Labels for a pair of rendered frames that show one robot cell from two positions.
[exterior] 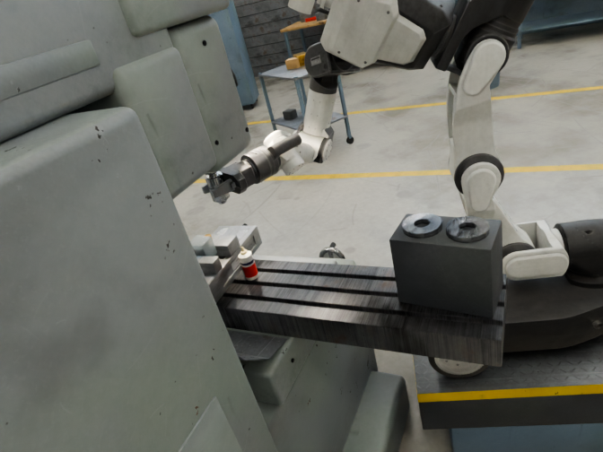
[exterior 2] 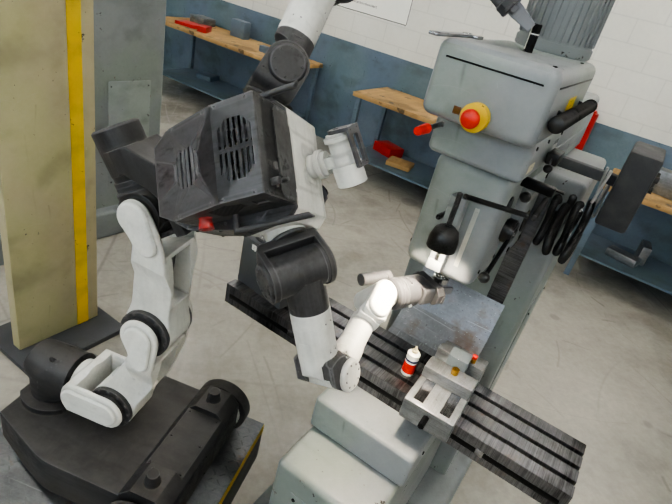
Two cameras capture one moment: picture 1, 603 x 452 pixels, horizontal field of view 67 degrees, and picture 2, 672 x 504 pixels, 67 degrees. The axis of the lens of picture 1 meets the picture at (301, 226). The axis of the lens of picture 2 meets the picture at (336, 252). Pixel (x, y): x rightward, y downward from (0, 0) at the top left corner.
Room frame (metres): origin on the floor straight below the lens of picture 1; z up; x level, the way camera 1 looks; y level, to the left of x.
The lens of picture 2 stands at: (2.38, -0.22, 1.98)
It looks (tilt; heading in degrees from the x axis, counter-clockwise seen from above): 29 degrees down; 176
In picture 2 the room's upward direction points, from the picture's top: 14 degrees clockwise
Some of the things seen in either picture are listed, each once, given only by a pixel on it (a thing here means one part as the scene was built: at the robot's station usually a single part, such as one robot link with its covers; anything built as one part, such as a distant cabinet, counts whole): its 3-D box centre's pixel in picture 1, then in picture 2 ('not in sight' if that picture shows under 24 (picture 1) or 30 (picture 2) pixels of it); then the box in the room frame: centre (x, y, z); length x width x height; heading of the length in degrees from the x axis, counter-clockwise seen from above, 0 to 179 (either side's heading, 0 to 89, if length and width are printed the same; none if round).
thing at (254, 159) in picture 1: (245, 173); (414, 290); (1.17, 0.11, 1.23); 0.13 x 0.12 x 0.10; 34
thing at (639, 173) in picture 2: not in sight; (632, 186); (1.03, 0.63, 1.62); 0.20 x 0.09 x 0.21; 149
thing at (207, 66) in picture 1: (184, 99); (466, 213); (1.11, 0.19, 1.47); 0.21 x 0.19 x 0.32; 59
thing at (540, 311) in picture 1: (516, 271); (118, 411); (1.23, -0.69, 0.59); 0.64 x 0.52 x 0.33; 76
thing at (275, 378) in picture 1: (264, 317); (395, 397); (1.11, 0.19, 0.77); 0.50 x 0.35 x 0.12; 149
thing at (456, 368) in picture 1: (458, 352); (222, 404); (1.03, -0.39, 0.50); 0.20 x 0.05 x 0.20; 76
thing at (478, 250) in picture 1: (447, 260); (274, 265); (0.84, -0.31, 1.01); 0.22 x 0.12 x 0.20; 52
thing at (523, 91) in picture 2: not in sight; (515, 85); (1.10, 0.19, 1.81); 0.47 x 0.26 x 0.16; 149
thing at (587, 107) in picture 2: not in sight; (574, 113); (1.16, 0.33, 1.79); 0.45 x 0.04 x 0.04; 149
